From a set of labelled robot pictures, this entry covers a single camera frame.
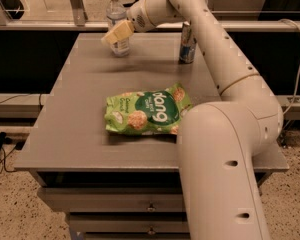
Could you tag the green rice chip bag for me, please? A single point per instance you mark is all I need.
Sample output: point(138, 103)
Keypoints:
point(147, 112)

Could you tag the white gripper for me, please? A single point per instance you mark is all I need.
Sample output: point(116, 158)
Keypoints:
point(137, 16)

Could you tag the upper grey drawer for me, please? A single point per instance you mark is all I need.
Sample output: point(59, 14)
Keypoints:
point(80, 200)

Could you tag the silver blue drink can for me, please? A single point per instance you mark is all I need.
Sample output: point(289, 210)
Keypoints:
point(187, 44)

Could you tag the lower grey drawer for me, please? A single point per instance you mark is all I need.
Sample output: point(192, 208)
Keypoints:
point(128, 222)

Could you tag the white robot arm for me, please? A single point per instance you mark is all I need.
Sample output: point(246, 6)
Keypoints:
point(217, 140)

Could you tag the metal railing frame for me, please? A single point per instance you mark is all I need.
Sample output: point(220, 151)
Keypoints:
point(91, 14)

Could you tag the upper drawer knob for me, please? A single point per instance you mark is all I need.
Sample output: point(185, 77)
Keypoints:
point(151, 208)

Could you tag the drawer knob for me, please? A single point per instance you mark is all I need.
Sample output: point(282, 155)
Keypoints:
point(151, 231)
point(151, 208)

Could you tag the grey drawer cabinet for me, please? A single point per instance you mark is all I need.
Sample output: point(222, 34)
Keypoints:
point(69, 146)

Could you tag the lower drawer knob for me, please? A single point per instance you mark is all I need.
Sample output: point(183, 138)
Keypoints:
point(151, 231)

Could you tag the grey drawer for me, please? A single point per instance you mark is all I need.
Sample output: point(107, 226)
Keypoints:
point(128, 222)
point(80, 200)

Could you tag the clear plastic water bottle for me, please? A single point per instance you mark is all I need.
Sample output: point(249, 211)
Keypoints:
point(115, 12)

